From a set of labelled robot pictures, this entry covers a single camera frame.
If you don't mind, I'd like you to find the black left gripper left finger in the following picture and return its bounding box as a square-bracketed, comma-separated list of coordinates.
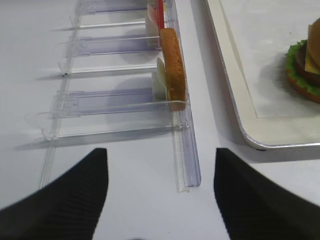
[0, 148, 109, 240]

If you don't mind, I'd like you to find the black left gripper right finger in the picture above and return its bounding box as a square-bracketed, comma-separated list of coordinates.
[213, 148, 320, 240]

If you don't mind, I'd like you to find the lettuce on burger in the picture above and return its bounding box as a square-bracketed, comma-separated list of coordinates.
[285, 39, 320, 87]

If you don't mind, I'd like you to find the yellow cheese slice on burger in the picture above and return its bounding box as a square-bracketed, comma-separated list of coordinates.
[304, 50, 320, 75]

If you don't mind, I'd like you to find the red tomato slice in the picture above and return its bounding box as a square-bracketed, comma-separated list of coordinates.
[147, 0, 165, 30]

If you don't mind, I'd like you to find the silver metal tray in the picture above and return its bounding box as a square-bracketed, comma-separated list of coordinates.
[207, 0, 320, 149]

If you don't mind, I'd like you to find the bottom bun on tray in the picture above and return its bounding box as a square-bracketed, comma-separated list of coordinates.
[287, 70, 320, 104]

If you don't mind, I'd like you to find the clear left acrylic rack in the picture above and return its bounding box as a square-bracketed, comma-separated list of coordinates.
[32, 0, 201, 192]

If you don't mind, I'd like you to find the patty on burger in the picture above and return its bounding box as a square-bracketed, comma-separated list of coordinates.
[295, 43, 320, 88]

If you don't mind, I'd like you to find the brown bun in left rack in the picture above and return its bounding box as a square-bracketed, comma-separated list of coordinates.
[159, 28, 187, 112]

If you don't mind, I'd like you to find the white paper tray liner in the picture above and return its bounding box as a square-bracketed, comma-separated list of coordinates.
[221, 0, 320, 118]

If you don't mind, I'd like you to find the top bun on burger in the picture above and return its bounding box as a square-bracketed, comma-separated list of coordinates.
[307, 18, 320, 67]

